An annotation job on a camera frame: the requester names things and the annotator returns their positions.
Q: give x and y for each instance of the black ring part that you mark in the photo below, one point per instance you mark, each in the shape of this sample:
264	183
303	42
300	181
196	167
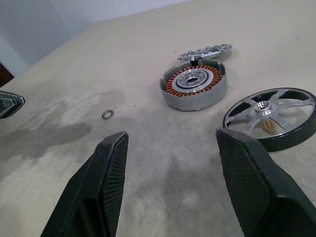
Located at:
284	143

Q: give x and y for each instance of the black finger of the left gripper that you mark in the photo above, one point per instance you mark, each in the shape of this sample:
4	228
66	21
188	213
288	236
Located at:
8	105

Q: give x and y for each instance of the grey copper-wound motor stator housing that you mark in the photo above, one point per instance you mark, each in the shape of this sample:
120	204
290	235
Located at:
187	103

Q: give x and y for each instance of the grey toothed gear disc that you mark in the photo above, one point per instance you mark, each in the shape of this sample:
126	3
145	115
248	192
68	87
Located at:
205	53

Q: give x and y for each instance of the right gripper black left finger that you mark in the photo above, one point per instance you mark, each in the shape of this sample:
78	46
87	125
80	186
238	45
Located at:
93	192

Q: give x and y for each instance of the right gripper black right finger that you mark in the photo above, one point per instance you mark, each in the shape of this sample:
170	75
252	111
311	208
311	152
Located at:
256	197

